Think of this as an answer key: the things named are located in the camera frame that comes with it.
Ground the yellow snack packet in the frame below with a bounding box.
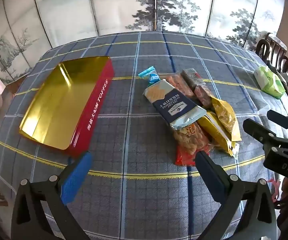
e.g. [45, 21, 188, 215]
[197, 111, 239, 157]
[211, 96, 241, 142]

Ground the red peanut packet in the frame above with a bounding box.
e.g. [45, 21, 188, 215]
[172, 122, 215, 167]

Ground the small blue snack packet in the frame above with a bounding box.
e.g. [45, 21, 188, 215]
[138, 66, 160, 85]

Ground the plaid tablecloth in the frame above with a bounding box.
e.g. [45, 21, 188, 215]
[0, 31, 288, 240]

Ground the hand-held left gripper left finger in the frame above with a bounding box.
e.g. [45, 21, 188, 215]
[10, 151, 93, 240]

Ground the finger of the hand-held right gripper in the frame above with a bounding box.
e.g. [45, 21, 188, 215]
[267, 109, 288, 140]
[243, 118, 288, 153]

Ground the pink printed snack bar packet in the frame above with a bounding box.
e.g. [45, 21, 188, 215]
[193, 84, 215, 108]

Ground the painted folding screen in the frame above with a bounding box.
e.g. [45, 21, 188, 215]
[0, 0, 288, 85]

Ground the red and gold tin box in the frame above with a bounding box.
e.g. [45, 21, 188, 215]
[19, 56, 115, 158]

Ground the green tissue pack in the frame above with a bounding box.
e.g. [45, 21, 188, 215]
[253, 66, 286, 99]

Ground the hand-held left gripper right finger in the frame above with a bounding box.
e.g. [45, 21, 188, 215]
[195, 151, 278, 240]

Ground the brown woven panel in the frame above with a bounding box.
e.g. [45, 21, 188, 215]
[4, 71, 31, 95]

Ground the brown snack bar packet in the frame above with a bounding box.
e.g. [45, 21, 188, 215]
[180, 69, 206, 90]

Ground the navy cracker packet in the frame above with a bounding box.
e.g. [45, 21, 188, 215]
[143, 79, 207, 130]

